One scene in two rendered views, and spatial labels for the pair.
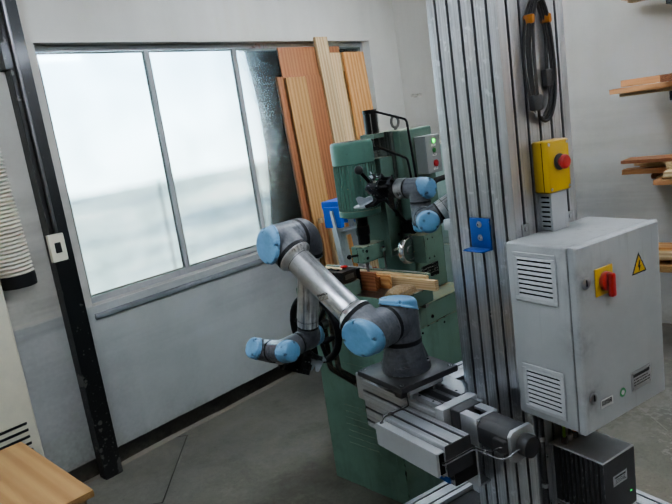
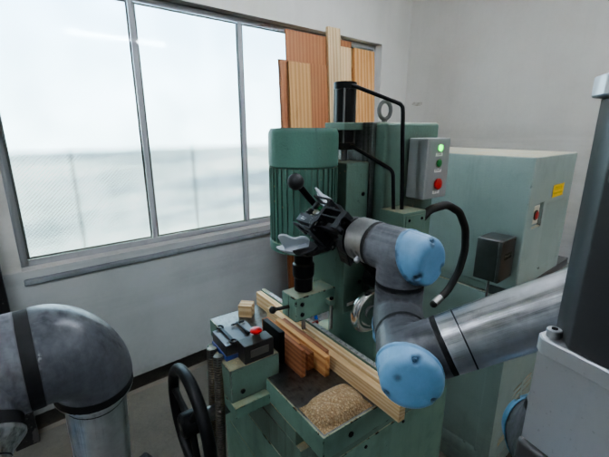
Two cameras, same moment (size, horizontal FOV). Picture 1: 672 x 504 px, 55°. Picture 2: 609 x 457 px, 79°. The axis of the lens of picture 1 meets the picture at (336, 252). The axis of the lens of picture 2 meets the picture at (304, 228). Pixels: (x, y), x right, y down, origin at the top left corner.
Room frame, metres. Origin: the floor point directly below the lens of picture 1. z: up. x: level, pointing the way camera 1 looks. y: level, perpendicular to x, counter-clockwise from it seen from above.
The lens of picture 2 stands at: (1.72, -0.24, 1.50)
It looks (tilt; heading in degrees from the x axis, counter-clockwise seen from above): 15 degrees down; 7
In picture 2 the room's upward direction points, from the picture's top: straight up
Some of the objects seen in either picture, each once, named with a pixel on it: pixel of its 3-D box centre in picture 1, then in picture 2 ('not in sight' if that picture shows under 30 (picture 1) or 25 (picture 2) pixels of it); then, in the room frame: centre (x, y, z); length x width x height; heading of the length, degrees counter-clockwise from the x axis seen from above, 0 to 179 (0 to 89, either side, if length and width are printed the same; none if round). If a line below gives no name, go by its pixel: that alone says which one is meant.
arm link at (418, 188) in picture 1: (419, 188); (401, 254); (2.27, -0.33, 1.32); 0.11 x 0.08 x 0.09; 43
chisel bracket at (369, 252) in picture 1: (369, 253); (309, 302); (2.67, -0.14, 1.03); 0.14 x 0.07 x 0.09; 133
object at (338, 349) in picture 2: (372, 276); (308, 334); (2.67, -0.14, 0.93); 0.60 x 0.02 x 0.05; 43
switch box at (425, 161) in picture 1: (428, 154); (428, 168); (2.77, -0.46, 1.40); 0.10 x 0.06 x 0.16; 133
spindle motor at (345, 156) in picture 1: (355, 178); (303, 189); (2.66, -0.12, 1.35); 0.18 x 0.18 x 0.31
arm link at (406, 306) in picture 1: (398, 317); not in sight; (1.87, -0.16, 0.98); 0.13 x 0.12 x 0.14; 136
